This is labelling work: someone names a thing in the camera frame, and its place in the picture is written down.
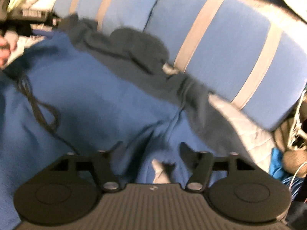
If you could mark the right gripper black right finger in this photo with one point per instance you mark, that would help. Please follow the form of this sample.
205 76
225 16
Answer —
200 164

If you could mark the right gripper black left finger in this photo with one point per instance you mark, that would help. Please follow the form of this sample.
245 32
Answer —
102 174

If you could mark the blue navy fleece jacket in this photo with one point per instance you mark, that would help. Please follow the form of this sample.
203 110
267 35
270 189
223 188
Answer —
82 91

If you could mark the person left hand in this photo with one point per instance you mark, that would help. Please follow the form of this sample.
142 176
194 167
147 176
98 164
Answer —
8 45

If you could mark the grey quilted bedspread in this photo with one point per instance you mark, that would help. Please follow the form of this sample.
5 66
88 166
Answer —
258 142

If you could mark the left blue striped pillow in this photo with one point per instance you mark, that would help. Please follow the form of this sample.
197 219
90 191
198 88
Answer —
109 14

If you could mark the blue striped pillow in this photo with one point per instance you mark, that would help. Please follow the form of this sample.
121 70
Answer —
109 14
236 52

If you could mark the black bag clutter pile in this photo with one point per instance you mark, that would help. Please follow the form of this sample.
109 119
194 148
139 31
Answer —
290 139

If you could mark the right blue striped pillow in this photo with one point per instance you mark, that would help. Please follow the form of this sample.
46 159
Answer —
236 52

